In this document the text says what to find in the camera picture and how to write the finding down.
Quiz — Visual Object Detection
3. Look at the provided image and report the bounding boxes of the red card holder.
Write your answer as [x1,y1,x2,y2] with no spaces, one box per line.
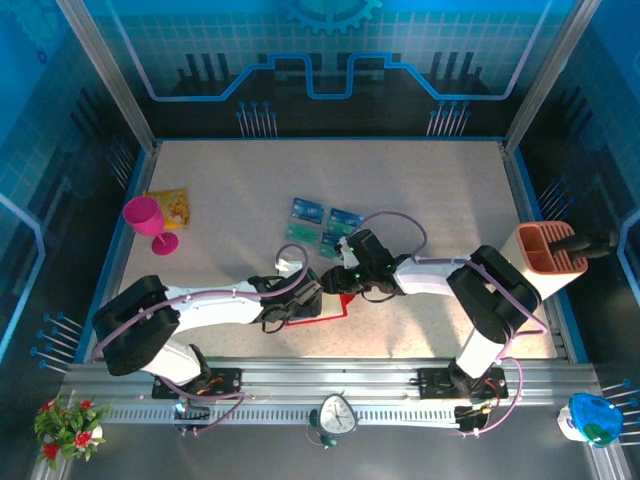
[286,293,359,327]

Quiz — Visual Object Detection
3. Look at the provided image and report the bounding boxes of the aluminium front beam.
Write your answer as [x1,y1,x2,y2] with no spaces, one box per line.
[59,355,601,426]

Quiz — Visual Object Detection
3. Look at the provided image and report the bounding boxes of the white triangular alarm clock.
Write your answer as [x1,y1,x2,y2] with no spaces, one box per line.
[318,393,359,436]

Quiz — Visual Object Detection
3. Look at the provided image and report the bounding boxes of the yellow snack packet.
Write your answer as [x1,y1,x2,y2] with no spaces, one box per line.
[143,187,192,231]

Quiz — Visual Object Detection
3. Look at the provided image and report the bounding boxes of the pink plastic goblet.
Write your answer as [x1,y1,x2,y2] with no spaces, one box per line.
[123,195,180,257]

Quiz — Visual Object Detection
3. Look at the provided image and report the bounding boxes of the white orange knife block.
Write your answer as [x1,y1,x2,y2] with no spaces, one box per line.
[499,221,589,301]

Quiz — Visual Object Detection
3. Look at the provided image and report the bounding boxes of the potted plant red flowers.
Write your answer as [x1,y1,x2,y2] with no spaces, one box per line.
[33,394,114,471]

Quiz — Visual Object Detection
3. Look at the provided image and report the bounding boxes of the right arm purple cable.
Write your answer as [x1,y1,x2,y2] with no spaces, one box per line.
[349,210,547,439]

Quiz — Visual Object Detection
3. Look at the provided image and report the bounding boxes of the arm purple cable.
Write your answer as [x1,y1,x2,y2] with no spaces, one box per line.
[92,243,310,437]
[349,210,547,439]

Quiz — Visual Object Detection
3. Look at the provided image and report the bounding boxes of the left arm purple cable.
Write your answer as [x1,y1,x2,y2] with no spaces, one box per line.
[92,243,310,437]

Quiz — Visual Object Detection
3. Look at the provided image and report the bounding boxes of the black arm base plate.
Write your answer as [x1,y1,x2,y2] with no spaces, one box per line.
[417,367,509,401]
[151,367,250,401]

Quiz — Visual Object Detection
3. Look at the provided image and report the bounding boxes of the grey slotted cable duct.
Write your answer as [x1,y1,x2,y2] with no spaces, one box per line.
[107,405,464,427]

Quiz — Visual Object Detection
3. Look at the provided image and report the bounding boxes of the black knife handle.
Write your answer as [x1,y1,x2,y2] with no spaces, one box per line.
[549,230,619,264]

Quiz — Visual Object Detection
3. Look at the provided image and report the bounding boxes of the aluminium frame post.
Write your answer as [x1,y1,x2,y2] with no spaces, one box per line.
[53,0,162,154]
[502,0,604,154]

